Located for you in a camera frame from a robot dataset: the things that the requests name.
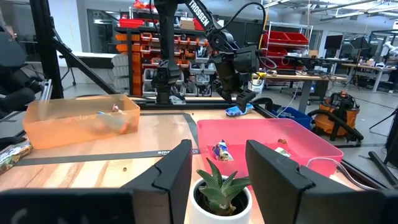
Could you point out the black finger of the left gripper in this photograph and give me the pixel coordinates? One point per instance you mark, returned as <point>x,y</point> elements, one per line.
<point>245,99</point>
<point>223,90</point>

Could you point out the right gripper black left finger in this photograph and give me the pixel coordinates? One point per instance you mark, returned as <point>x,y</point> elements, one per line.
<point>168,193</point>

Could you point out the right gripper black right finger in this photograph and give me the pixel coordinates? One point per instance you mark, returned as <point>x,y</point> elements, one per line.
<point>280,193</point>

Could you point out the blue Quaker granola bar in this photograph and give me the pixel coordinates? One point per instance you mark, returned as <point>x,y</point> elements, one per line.
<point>222,151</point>

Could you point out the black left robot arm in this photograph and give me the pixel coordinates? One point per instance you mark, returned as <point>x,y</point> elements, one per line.
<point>168,46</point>

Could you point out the granola crumb cluster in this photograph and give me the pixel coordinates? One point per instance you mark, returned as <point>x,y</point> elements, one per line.
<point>282,142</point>

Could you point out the silver blue granola bar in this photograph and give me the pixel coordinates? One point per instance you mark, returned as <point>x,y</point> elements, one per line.
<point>12,155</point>

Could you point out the red plastic bin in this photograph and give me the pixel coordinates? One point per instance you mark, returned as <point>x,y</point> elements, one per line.
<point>264,130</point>

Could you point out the succulent in white pot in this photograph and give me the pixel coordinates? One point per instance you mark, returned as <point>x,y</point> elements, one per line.
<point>199,214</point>

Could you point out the shelf with red bins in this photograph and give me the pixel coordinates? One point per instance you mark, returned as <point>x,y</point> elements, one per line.
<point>286,37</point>

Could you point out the blue storage bin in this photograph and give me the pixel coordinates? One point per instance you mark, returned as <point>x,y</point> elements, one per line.
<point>295,116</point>

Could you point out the clear plastic bin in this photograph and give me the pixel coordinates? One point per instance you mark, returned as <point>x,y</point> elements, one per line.
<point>329,175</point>

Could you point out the cardboard box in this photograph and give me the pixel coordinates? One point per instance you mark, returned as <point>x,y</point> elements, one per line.
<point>187,24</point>

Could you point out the wooden work table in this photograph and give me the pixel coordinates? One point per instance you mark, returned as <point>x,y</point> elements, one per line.
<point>311,77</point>

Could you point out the black-bordered mesh mat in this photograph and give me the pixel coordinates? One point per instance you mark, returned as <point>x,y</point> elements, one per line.
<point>93,156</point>

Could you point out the orange black shop vacuum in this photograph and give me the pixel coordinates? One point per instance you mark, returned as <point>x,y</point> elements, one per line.
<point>326,119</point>

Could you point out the black monitor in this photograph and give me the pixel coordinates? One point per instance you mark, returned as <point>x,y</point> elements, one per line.
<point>332,42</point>

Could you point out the rack with orange drawers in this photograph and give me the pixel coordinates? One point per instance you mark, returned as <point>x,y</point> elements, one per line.
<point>136,56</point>

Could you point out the black floor stand leg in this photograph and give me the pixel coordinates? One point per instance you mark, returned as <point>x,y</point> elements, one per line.
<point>382,168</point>

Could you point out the red storage bin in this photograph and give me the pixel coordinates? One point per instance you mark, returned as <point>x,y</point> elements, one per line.
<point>130,23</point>

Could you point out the orange plastic bin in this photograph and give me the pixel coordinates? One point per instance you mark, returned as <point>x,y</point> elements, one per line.
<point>62,130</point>

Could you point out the black aluminium table frame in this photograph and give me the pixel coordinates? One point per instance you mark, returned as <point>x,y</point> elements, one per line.
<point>46,46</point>

